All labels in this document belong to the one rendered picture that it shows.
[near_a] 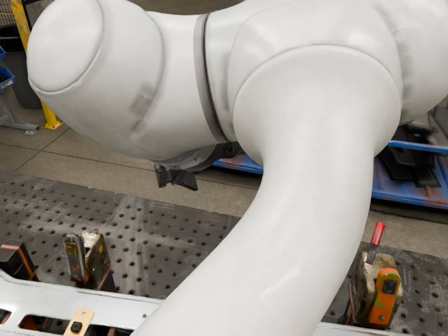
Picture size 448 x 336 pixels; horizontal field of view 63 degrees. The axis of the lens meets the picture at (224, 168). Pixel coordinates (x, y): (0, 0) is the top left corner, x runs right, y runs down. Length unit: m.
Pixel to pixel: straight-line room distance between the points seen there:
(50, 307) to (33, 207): 0.81
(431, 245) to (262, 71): 2.40
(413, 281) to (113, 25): 1.24
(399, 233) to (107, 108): 2.41
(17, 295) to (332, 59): 0.83
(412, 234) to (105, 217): 1.87
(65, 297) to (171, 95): 0.68
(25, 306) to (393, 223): 2.20
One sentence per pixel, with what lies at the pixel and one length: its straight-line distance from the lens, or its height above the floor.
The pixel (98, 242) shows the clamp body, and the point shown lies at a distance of 0.91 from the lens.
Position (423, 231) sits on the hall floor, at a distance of 2.65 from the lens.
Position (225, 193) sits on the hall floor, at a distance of 2.61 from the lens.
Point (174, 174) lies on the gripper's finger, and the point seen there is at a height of 1.34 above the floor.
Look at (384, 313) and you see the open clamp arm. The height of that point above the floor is 1.01.
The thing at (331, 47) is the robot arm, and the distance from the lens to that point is 0.21.
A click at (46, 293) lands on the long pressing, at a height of 1.00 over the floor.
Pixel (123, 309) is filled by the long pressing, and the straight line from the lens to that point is 0.83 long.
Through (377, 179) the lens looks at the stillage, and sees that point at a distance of 2.67.
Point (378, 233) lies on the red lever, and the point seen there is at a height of 1.06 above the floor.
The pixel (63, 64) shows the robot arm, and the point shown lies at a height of 1.59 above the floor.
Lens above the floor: 1.67
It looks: 36 degrees down
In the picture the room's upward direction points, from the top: straight up
